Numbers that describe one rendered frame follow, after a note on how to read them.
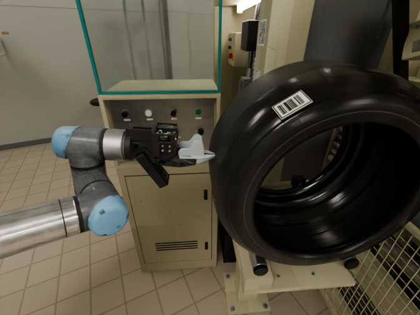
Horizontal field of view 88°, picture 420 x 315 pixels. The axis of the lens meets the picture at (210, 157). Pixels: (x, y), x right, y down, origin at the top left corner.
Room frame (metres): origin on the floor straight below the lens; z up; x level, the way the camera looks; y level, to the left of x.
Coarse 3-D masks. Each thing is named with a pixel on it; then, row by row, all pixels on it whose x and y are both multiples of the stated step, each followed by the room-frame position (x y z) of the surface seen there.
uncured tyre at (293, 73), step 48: (240, 96) 0.56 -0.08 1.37; (288, 96) 0.41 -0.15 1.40; (336, 96) 0.39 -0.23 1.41; (384, 96) 0.39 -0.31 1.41; (240, 144) 0.40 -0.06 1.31; (288, 144) 0.37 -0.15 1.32; (384, 144) 0.59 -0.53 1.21; (240, 192) 0.37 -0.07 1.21; (288, 192) 0.66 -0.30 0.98; (336, 192) 0.63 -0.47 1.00; (384, 192) 0.52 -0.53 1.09; (240, 240) 0.38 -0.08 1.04; (288, 240) 0.49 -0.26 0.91; (336, 240) 0.47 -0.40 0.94; (384, 240) 0.40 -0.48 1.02
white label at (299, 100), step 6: (300, 90) 0.41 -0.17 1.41; (294, 96) 0.40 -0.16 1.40; (300, 96) 0.40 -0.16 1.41; (306, 96) 0.39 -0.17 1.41; (282, 102) 0.40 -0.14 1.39; (288, 102) 0.40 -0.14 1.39; (294, 102) 0.39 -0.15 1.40; (300, 102) 0.39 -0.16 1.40; (306, 102) 0.38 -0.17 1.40; (276, 108) 0.40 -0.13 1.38; (282, 108) 0.39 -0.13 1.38; (288, 108) 0.39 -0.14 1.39; (294, 108) 0.38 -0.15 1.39; (300, 108) 0.37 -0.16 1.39; (282, 114) 0.38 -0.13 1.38; (288, 114) 0.37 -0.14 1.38
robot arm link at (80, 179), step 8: (104, 160) 0.46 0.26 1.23; (72, 168) 0.42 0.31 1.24; (80, 168) 0.42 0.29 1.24; (88, 168) 0.42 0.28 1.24; (96, 168) 0.43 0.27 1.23; (104, 168) 0.45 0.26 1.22; (72, 176) 0.42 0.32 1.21; (80, 176) 0.41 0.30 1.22; (88, 176) 0.41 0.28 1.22; (96, 176) 0.41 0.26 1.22; (104, 176) 0.42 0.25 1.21; (80, 184) 0.39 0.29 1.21
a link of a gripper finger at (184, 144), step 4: (192, 136) 0.49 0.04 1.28; (196, 136) 0.49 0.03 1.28; (200, 136) 0.49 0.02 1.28; (192, 140) 0.49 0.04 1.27; (196, 140) 0.49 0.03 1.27; (200, 140) 0.49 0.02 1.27; (180, 144) 0.49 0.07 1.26; (184, 144) 0.49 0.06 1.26; (188, 144) 0.49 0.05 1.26; (180, 148) 0.49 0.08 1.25; (204, 152) 0.48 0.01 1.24; (208, 152) 0.48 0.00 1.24; (212, 152) 0.49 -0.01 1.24
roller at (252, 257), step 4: (248, 252) 0.45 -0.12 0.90; (252, 256) 0.43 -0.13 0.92; (256, 256) 0.42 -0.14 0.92; (260, 256) 0.42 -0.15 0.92; (252, 260) 0.42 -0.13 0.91; (256, 260) 0.41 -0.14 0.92; (260, 260) 0.41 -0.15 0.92; (264, 260) 0.41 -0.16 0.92; (252, 264) 0.40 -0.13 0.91; (256, 264) 0.40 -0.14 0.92; (260, 264) 0.40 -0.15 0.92; (264, 264) 0.40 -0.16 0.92; (252, 268) 0.40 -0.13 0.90; (256, 268) 0.39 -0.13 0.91; (260, 268) 0.39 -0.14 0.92; (264, 268) 0.39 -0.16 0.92; (256, 272) 0.39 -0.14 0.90; (260, 272) 0.39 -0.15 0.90; (264, 272) 0.39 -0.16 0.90
